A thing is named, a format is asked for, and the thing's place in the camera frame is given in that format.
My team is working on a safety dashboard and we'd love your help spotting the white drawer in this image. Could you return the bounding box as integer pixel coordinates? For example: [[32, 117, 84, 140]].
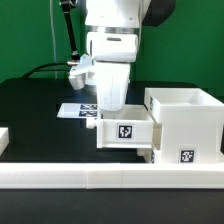
[[137, 148, 155, 164], [86, 105, 154, 149]]

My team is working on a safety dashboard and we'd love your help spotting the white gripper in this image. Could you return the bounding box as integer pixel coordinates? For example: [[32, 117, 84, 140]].
[[95, 62, 130, 112]]

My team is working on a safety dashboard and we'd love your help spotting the white drawer cabinet box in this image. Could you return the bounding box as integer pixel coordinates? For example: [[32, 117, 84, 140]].
[[144, 88, 224, 164]]

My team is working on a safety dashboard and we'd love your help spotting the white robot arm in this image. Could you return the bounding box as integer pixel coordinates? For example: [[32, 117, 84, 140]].
[[69, 0, 176, 113]]

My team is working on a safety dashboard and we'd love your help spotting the white front fence rail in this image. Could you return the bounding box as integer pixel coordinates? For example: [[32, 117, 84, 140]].
[[0, 163, 224, 189]]

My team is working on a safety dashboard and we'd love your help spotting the white marker base plate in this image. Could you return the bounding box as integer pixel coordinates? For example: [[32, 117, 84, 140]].
[[57, 103, 97, 118]]

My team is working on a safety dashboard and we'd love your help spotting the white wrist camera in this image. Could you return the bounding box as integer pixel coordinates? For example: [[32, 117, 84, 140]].
[[86, 32, 138, 63]]

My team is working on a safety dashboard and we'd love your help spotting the black cable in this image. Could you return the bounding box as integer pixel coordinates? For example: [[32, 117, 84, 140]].
[[21, 61, 81, 80]]

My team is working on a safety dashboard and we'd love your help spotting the white fence rail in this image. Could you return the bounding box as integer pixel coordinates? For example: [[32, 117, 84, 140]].
[[0, 163, 224, 189], [0, 127, 9, 155]]

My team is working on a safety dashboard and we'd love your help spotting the thin white cable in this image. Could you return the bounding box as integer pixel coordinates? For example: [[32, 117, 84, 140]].
[[49, 0, 58, 80]]

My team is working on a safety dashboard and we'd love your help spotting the white left fence rail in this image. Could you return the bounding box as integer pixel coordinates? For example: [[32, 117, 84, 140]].
[[0, 127, 9, 155]]

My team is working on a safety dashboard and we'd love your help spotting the white front drawer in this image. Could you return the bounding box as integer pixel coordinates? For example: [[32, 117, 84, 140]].
[[137, 148, 155, 164]]

